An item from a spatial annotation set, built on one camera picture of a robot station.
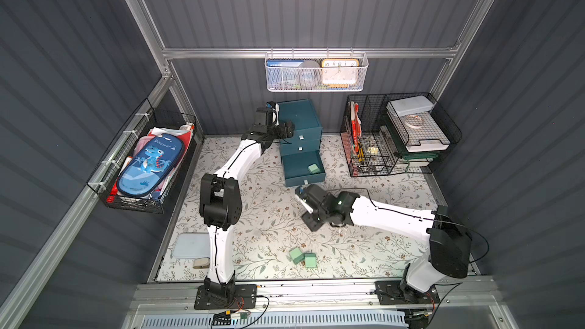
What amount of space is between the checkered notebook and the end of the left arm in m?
0.48

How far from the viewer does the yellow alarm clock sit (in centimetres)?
89

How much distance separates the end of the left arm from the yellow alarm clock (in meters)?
0.23

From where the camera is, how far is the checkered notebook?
0.93m

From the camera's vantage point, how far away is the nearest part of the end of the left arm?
0.73 meters

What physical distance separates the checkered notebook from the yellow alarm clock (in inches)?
10.9

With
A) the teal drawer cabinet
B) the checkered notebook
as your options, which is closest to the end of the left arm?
the teal drawer cabinet
